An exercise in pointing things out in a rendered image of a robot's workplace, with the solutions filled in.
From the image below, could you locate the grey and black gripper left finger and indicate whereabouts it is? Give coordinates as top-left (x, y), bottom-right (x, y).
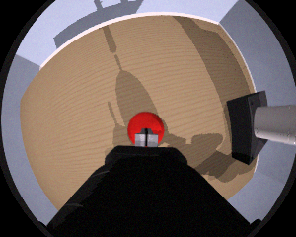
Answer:
top-left (135, 128), bottom-right (147, 147)

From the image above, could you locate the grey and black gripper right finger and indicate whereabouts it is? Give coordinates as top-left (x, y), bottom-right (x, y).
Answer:
top-left (146, 128), bottom-right (159, 147)

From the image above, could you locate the red dome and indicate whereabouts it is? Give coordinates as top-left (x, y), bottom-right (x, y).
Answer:
top-left (127, 112), bottom-right (164, 144)

